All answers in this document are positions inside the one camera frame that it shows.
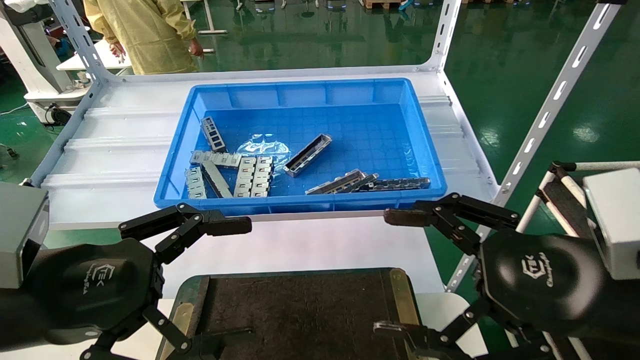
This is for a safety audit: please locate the clear plastic bag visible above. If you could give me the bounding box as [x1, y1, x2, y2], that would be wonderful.
[236, 135, 291, 164]

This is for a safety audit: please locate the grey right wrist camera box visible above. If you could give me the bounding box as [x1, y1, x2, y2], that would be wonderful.
[582, 167, 640, 281]

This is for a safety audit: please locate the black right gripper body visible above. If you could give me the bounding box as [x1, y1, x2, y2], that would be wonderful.
[477, 231, 640, 346]

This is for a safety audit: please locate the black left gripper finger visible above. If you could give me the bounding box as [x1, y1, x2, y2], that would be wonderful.
[80, 306, 256, 360]
[119, 202, 252, 266]

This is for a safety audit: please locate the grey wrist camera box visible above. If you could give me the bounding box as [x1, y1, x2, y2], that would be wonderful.
[0, 181, 50, 290]
[582, 167, 640, 281]

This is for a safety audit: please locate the long silver channel bracket part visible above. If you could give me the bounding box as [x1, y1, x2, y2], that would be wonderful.
[283, 133, 333, 178]

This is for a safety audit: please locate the black container tray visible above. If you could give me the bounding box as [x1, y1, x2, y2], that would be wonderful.
[155, 267, 426, 360]

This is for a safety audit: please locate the person in yellow coat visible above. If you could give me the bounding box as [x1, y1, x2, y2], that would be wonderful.
[82, 0, 206, 76]

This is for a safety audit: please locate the white table with legs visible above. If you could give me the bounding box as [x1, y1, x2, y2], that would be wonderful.
[181, 0, 228, 54]

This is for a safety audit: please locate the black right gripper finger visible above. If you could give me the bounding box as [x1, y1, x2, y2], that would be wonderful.
[384, 192, 521, 256]
[372, 297, 551, 360]

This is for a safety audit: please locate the blue plastic bin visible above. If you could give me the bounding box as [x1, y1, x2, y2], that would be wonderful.
[153, 77, 448, 217]

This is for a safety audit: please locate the white work table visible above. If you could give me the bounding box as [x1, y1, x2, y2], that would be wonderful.
[56, 39, 133, 72]

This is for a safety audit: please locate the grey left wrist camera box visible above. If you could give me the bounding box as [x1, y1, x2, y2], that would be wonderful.
[0, 181, 50, 290]

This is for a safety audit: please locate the white pipe trolley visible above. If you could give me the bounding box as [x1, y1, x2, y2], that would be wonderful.
[515, 161, 640, 360]

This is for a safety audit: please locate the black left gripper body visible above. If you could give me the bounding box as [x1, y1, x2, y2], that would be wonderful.
[0, 237, 166, 351]

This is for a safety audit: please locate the white slotted metal shelf rack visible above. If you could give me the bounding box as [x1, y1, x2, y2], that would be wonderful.
[30, 0, 626, 296]

